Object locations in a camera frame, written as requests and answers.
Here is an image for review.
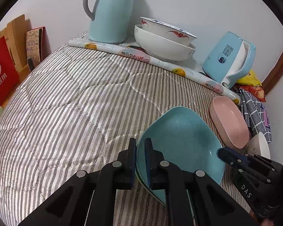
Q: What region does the large white ceramic bowl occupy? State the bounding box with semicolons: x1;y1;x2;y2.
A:
247;132;270;159

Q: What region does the pink plastic plate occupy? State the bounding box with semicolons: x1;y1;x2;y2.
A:
210;96;249;149

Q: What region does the blue plastic plate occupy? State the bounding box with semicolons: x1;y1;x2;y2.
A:
136;107;225;202

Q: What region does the green plastic plate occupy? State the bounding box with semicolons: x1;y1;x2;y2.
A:
135;169;166;207

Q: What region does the person's right hand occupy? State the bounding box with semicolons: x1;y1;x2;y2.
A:
261;218;274;226

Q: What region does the grey checked folded cloth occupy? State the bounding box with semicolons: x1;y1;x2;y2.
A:
239;88;272;143

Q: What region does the orange chips bag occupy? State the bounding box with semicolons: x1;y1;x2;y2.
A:
240;85;266;103

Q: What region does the yellow chips bag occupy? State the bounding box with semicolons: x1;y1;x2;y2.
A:
236;69;262;86

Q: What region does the striped quilted table cover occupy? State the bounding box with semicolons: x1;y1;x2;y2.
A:
0;44;217;225

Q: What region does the rolled fruit pattern mat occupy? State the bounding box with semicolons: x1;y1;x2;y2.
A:
68;38;241;105

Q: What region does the light blue electric kettle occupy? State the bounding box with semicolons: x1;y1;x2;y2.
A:
203;32;256;89

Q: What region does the white bowl with grey scrolls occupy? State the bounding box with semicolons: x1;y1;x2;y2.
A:
134;24;196;62

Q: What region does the patterned bowl with red bats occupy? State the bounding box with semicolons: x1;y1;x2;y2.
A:
140;17;197;45

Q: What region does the red paper shopping bag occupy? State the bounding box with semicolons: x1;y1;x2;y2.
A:
0;36;19;106

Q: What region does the patterned gift box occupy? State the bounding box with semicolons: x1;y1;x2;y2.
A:
25;27;45;71

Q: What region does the light blue thermos jug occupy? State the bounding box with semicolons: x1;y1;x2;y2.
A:
83;0;134;44

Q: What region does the brown paper bag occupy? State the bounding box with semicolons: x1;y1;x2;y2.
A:
0;14;27;73

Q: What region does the brown wooden door frame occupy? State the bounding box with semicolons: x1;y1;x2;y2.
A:
262;52;283;95

